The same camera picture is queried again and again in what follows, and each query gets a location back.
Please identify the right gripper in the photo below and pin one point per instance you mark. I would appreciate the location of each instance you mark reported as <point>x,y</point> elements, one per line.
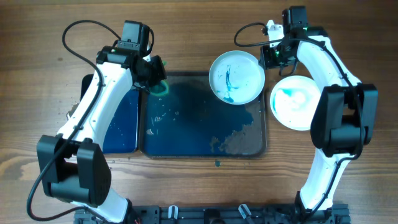
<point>268,58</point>

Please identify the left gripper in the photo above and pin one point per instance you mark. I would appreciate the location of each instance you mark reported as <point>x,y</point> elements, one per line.
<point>157,65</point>

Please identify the green yellow sponge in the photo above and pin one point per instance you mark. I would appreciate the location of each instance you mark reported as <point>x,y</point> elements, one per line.
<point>161,89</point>

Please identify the white plate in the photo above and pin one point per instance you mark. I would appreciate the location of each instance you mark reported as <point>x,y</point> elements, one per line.
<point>294,100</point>
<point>236,77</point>

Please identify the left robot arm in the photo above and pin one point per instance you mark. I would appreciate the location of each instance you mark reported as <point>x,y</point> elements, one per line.
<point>73,168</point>

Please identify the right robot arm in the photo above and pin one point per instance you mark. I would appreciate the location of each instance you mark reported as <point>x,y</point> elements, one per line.
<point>344,118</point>

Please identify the large dark serving tray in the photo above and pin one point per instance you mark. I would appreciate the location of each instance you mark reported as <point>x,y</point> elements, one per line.
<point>189,121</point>

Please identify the small blue water tray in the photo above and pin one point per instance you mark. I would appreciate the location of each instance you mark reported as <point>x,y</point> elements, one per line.
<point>121,135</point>

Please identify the white plate top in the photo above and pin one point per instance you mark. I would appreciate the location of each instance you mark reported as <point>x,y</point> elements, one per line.
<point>236,77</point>

